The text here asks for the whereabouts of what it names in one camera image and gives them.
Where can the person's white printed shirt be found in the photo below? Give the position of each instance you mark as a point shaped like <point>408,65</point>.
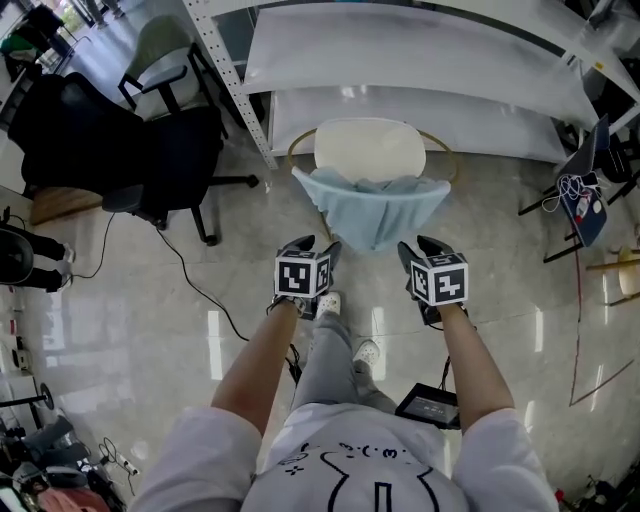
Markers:
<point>350,460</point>

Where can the person's white shoe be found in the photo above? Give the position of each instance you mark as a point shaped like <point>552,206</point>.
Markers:
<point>330,304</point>
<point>367,352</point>

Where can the black frame stool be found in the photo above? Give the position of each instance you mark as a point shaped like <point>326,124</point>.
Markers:
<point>550,200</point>

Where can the person's right forearm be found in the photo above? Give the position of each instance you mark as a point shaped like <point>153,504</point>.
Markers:
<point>475,370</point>

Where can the person's left forearm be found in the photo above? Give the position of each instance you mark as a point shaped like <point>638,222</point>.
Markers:
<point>255,370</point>

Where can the blue flat board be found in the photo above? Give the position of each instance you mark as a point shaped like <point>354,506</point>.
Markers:
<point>585,215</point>

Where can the black screen device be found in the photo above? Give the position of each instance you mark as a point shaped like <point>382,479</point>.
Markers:
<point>429,405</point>

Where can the wooden step platform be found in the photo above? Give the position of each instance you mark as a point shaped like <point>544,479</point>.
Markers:
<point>65,207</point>

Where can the person's white left shoe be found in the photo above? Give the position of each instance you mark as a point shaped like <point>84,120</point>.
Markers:
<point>330,304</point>

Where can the person's grey trousers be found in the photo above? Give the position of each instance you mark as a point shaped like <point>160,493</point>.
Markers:
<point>327,370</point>

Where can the light blue clothes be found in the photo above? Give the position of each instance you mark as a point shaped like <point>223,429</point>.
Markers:
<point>370,215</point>

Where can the person's white right shoe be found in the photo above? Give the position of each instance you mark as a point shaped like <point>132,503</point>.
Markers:
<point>367,352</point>

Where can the yellow wooden stool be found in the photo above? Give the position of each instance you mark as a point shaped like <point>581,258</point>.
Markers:
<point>625,275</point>

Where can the grey armchair black arms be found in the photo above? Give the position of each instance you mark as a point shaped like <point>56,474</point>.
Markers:
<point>160,55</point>

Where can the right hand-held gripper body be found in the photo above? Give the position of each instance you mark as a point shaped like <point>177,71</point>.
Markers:
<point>445,282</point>

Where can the black office chair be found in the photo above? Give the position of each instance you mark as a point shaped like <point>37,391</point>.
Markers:
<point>110,150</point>

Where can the black metal garment rack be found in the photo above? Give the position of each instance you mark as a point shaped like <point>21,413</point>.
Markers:
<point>30,40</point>

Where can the white power strip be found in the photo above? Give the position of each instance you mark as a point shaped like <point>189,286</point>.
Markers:
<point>122,460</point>

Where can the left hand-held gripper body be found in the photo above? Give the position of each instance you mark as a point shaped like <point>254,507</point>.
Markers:
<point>295,275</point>

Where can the white metal shelf rack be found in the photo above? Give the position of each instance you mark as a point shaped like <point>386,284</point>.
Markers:
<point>410,60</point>

